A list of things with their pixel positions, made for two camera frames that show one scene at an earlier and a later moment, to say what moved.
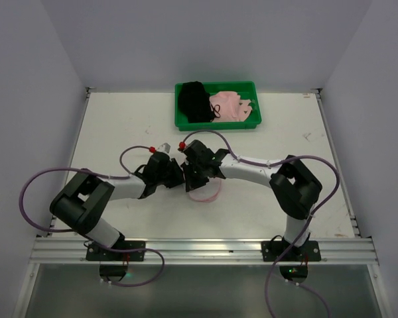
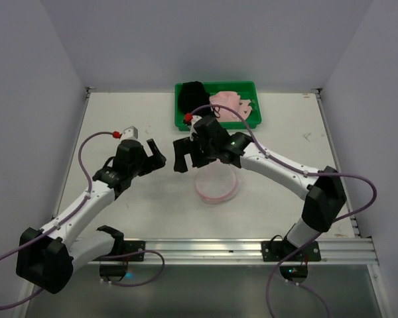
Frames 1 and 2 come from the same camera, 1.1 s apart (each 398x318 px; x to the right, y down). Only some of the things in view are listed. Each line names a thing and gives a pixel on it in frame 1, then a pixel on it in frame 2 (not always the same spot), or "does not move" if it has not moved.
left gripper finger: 176,167 -> 158,155
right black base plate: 272,250 does not move
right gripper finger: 200,179 -> 201,158
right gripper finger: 190,178 -> 182,146
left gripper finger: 174,181 -> 159,163
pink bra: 227,106 does not move
